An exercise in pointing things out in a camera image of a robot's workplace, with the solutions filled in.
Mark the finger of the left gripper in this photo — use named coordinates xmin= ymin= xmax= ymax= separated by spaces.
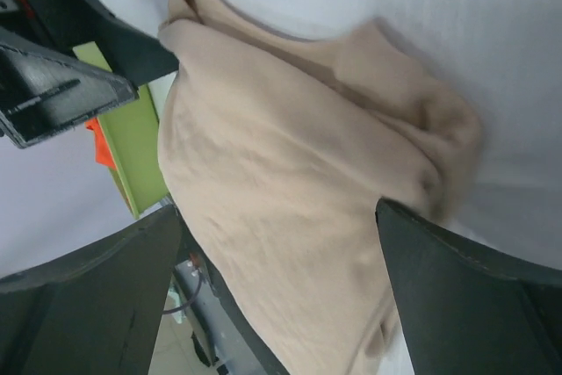
xmin=1 ymin=29 xmax=138 ymax=148
xmin=23 ymin=0 xmax=178 ymax=85

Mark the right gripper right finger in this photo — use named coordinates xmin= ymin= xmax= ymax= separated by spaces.
xmin=376 ymin=199 xmax=561 ymax=374

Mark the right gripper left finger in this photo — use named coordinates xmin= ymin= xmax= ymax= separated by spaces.
xmin=1 ymin=206 xmax=182 ymax=374

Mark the beige t shirt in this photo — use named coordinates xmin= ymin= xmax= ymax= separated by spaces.
xmin=158 ymin=0 xmax=482 ymax=374

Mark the orange t shirt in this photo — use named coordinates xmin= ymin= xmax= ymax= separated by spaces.
xmin=84 ymin=118 xmax=117 ymax=170

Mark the green plastic basin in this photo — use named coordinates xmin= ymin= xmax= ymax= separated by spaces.
xmin=72 ymin=40 xmax=170 ymax=220

